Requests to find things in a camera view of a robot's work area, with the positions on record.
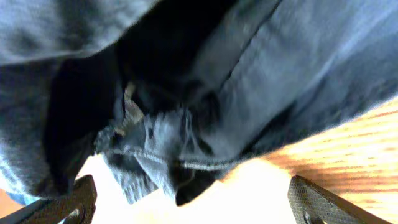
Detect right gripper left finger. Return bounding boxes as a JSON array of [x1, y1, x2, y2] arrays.
[[1, 175, 97, 224]]

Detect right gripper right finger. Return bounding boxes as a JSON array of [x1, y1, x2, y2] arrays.
[[287, 175, 390, 224]]

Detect dark navy denim shorts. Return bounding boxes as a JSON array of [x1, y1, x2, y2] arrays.
[[1, 0, 397, 205]]

